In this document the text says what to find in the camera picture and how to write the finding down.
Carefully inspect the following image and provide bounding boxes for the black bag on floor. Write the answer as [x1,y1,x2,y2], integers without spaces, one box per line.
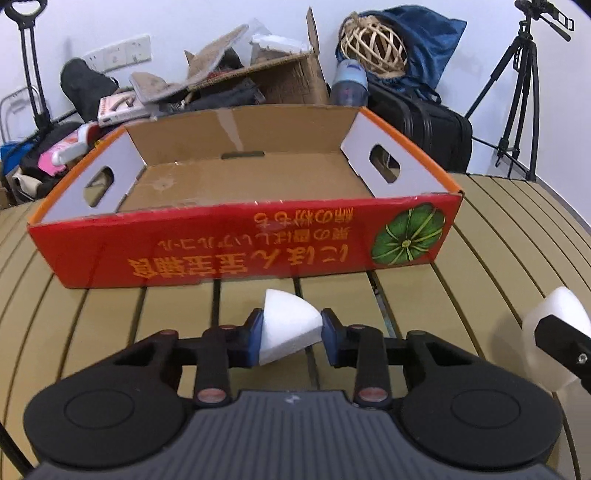
[60,58,119,122]

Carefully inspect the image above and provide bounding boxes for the red fruit cardboard box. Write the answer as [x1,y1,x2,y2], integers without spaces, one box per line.
[28,105,463,288]

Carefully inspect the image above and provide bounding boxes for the white foam cylinder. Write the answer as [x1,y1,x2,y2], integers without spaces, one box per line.
[522,286,590,392]

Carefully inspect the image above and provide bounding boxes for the small white foam wedge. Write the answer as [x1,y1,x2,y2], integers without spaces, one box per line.
[259,289,322,365]

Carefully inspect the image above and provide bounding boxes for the blue velvet bag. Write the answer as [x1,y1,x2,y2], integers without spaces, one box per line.
[335,5,467,104]

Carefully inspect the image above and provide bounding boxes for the black camera tripod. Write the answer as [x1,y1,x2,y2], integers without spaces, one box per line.
[465,16,541,181]

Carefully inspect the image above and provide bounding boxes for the folding camp table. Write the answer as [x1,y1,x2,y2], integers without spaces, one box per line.
[1,176,590,453]

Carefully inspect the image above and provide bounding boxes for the open brown cardboard box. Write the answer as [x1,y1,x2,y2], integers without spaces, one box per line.
[130,10,329,116]

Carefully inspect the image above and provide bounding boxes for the white wall outlet strip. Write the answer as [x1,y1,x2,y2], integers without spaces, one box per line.
[82,34,152,73]

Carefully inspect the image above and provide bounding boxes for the woven rattan ball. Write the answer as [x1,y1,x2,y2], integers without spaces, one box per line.
[339,12,408,79]

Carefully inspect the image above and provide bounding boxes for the blue water bottle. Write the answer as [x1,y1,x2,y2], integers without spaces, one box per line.
[329,59,369,107]

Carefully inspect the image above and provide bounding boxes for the black trolley handle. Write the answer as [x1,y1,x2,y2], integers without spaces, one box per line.
[4,0,52,134]

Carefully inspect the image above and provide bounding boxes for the black suitcase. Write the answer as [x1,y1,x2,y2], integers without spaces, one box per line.
[368,81,473,173]

